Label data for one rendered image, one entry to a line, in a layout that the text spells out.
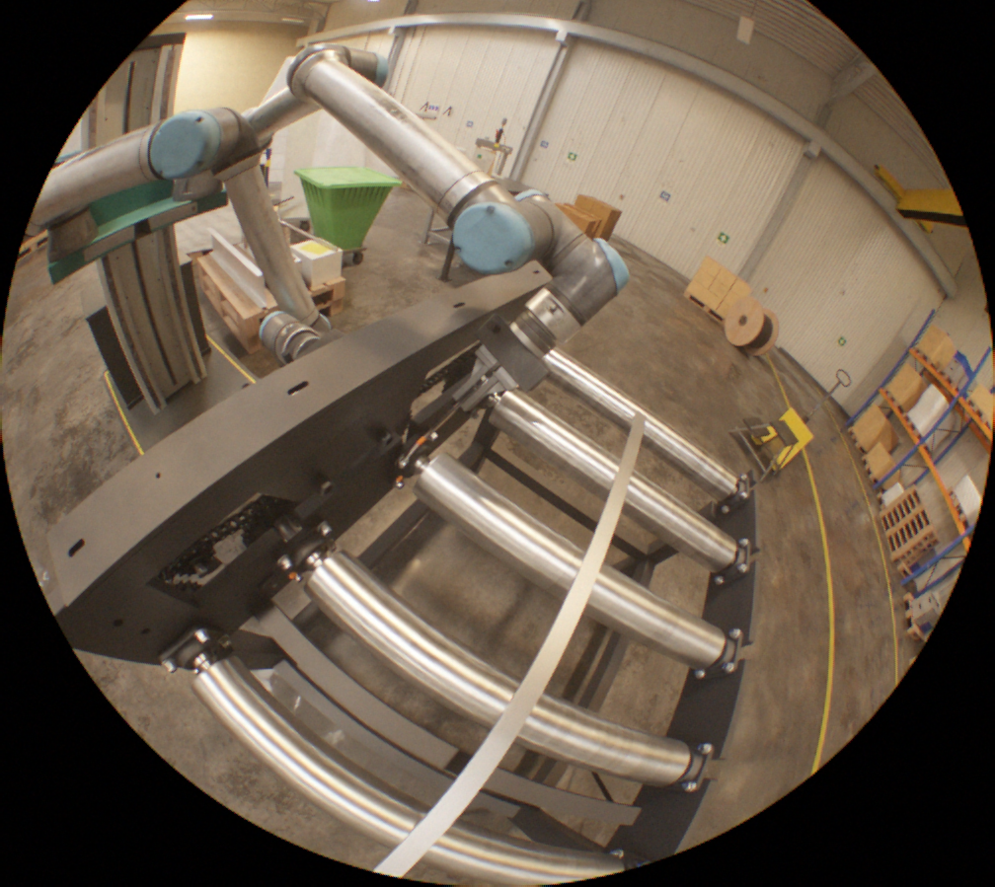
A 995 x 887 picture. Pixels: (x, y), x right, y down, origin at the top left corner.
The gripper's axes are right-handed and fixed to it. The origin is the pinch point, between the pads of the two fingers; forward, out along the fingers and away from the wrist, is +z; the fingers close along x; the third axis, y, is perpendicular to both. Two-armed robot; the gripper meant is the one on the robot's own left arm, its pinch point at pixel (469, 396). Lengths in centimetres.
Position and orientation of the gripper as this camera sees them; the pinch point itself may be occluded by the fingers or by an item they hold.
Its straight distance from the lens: 57.7
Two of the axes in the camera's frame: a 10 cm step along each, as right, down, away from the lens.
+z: -7.1, 6.6, 2.4
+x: 6.4, 7.5, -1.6
